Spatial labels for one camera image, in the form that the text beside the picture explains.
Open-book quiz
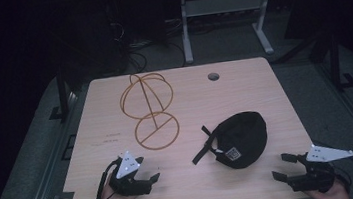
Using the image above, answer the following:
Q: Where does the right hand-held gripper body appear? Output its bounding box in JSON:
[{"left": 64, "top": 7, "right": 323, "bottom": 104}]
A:
[{"left": 284, "top": 139, "right": 353, "bottom": 197}]

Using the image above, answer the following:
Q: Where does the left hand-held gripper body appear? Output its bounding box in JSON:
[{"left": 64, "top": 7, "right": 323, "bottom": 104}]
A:
[{"left": 104, "top": 148, "right": 153, "bottom": 199}]

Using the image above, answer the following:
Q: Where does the black cap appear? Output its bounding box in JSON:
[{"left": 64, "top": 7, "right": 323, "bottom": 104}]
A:
[{"left": 187, "top": 108, "right": 273, "bottom": 175}]

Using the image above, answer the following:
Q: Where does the gold wire hat stand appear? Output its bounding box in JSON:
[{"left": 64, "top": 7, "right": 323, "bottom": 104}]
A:
[{"left": 115, "top": 69, "right": 183, "bottom": 155}]

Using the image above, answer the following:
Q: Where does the person's right hand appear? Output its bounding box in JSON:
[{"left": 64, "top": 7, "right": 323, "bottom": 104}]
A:
[{"left": 303, "top": 180, "right": 351, "bottom": 199}]

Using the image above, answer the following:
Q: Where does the grey tape strip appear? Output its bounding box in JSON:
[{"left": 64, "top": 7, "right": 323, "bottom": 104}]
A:
[{"left": 52, "top": 190, "right": 76, "bottom": 199}]

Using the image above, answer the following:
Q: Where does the black metal stand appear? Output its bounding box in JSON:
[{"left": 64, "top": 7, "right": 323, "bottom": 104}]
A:
[
  {"left": 322, "top": 27, "right": 353, "bottom": 93},
  {"left": 43, "top": 65, "right": 79, "bottom": 123}
]

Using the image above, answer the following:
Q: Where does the tangle of floor cables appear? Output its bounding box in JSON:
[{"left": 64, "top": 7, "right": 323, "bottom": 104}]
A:
[{"left": 111, "top": 12, "right": 189, "bottom": 77}]

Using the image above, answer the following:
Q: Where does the white metal desk frame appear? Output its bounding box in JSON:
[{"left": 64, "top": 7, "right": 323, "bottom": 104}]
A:
[{"left": 177, "top": 0, "right": 282, "bottom": 65}]

